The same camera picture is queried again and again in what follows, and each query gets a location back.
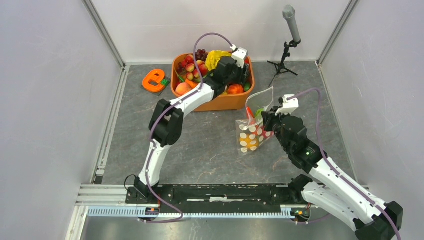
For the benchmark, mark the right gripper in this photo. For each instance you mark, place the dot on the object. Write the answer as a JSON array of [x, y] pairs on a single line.
[[269, 117]]

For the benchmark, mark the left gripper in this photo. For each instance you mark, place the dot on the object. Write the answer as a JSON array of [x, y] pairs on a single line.
[[243, 74]]

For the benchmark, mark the green toy cabbage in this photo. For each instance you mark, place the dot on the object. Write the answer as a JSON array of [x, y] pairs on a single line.
[[258, 113]]

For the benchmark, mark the clear polka-dot zip bag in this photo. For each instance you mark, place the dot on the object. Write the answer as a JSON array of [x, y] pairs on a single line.
[[263, 99]]

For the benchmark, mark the red toy chili pepper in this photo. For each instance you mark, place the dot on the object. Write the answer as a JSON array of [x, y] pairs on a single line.
[[250, 115]]

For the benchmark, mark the yellow toy mango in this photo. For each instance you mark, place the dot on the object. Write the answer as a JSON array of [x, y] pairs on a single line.
[[248, 142]]

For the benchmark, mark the toy peach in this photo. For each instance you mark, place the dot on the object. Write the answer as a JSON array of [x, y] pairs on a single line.
[[183, 88]]

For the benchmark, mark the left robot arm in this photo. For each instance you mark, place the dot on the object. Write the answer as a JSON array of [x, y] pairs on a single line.
[[166, 124]]

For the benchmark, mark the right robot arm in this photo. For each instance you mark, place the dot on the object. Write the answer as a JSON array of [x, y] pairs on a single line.
[[325, 185]]

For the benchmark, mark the orange toy bell pepper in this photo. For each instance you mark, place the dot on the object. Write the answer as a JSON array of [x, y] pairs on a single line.
[[235, 89]]

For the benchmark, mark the orange plastic basket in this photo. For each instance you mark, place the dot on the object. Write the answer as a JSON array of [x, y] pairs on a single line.
[[222, 102]]

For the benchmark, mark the yellow toy flower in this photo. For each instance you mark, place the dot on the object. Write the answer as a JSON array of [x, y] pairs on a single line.
[[214, 57]]

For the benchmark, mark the dark toy grapes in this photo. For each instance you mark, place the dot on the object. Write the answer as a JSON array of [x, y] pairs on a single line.
[[201, 54]]

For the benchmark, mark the black tripod stand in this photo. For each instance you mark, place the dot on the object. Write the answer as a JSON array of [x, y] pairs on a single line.
[[280, 67]]

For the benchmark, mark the grey microphone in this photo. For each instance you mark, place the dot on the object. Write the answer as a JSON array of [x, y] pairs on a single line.
[[288, 14]]

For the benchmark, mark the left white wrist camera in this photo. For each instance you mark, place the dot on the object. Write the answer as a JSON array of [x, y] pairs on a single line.
[[239, 54]]

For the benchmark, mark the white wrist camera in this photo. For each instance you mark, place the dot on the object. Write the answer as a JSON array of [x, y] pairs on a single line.
[[239, 54], [289, 104]]

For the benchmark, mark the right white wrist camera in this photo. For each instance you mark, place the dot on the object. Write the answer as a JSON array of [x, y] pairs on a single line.
[[289, 104]]

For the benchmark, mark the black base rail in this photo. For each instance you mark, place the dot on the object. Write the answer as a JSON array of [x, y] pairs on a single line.
[[219, 198]]

